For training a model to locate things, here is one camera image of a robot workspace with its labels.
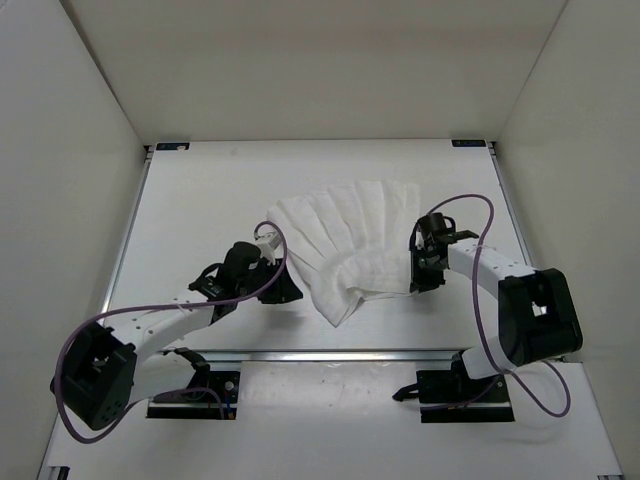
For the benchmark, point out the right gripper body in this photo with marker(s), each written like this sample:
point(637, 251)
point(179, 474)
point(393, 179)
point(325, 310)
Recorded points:
point(423, 273)

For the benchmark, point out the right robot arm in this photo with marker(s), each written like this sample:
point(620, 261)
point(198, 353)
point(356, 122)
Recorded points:
point(537, 319)

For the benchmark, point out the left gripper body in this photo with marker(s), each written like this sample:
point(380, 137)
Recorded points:
point(262, 276)

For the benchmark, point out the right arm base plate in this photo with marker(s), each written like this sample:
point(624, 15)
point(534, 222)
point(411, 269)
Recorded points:
point(446, 397)

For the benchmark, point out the aluminium front table rail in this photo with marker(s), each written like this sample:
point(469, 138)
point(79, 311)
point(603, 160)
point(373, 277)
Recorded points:
point(327, 356)

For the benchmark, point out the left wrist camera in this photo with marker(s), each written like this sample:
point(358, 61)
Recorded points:
point(268, 245)

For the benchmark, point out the blue corner label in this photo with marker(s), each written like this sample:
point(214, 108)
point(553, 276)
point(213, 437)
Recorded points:
point(468, 143)
point(172, 146)

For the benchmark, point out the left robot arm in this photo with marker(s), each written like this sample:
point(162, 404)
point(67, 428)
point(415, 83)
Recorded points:
point(120, 357)

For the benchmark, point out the left blue corner label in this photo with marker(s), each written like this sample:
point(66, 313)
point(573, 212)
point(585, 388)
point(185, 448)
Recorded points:
point(172, 146)

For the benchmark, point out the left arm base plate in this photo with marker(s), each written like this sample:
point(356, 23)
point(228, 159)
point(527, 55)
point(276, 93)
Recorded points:
point(216, 397)

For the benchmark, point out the right blue corner label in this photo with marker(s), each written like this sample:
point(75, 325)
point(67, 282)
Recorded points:
point(468, 143)

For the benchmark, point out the white pleated skirt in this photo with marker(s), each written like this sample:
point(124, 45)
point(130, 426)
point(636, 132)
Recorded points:
point(350, 242)

